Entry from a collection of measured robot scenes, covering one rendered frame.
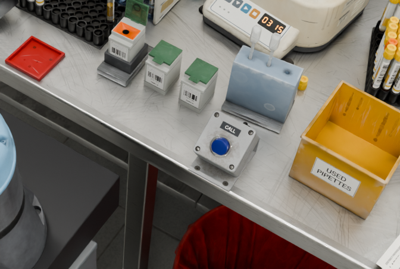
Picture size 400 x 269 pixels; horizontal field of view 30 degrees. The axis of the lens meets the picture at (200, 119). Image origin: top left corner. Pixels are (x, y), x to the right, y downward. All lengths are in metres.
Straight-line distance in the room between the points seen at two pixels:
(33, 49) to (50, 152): 0.27
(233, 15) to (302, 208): 0.36
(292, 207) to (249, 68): 0.21
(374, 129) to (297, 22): 0.22
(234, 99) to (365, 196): 0.26
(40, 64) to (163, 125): 0.23
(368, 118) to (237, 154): 0.22
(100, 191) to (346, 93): 0.40
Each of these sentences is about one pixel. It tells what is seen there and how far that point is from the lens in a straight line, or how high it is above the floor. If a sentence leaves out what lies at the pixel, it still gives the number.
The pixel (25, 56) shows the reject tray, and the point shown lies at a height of 0.88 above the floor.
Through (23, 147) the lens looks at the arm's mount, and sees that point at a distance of 1.04.
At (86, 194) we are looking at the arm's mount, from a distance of 0.99.
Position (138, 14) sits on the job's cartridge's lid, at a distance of 1.18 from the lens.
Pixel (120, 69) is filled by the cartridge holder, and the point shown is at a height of 0.89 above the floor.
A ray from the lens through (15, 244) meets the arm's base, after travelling 0.90.
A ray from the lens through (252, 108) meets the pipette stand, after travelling 1.18.
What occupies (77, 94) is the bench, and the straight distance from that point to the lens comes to 1.19.
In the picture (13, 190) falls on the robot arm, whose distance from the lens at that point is 0.84.
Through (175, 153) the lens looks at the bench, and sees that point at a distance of 1.12.
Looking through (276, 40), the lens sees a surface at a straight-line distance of 1.08.
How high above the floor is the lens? 1.79
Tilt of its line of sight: 51 degrees down
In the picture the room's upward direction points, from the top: 10 degrees clockwise
